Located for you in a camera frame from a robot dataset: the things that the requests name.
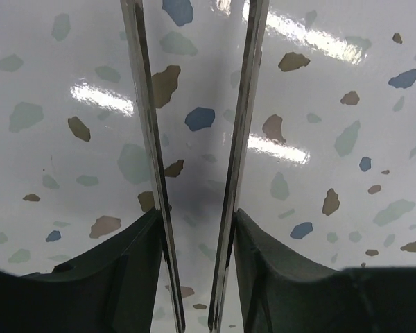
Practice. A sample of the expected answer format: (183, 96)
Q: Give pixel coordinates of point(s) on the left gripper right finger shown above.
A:
(283, 291)

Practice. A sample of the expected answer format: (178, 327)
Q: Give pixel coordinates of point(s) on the metal tweezers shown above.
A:
(135, 28)

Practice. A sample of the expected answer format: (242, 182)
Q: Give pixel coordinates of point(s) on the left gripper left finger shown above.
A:
(110, 288)

